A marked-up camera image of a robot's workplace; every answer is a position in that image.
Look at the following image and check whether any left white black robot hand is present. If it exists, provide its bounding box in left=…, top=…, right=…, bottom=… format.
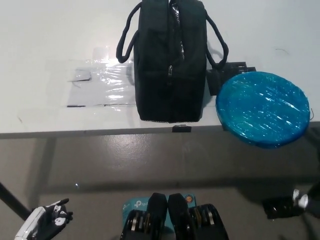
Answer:
left=14, top=198, right=74, bottom=240

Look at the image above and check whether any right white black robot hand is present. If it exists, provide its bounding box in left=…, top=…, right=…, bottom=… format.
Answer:
left=291, top=188, right=320, bottom=218

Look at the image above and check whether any blue plastic-wrapped plate stack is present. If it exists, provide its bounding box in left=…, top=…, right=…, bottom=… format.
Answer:
left=215, top=71, right=311, bottom=150

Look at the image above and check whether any black fabric duffel bag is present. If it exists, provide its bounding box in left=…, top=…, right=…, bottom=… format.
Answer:
left=116, top=0, right=230, bottom=124

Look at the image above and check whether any black floor tape patch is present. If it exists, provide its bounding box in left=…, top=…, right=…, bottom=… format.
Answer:
left=262, top=197, right=305, bottom=220

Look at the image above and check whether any teal tp-link box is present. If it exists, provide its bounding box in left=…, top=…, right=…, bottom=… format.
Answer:
left=121, top=193, right=198, bottom=231

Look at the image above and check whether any white taped paper sheet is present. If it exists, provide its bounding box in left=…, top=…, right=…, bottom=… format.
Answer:
left=66, top=81, right=138, bottom=108

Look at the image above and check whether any grey taped paper square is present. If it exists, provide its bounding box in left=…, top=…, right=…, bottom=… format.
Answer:
left=67, top=69, right=92, bottom=83

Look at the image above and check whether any black tape patch on table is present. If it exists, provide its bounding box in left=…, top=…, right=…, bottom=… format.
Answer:
left=206, top=61, right=257, bottom=97

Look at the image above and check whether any clear plastic tape sheet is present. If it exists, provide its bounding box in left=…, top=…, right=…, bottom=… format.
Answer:
left=44, top=46, right=141, bottom=111

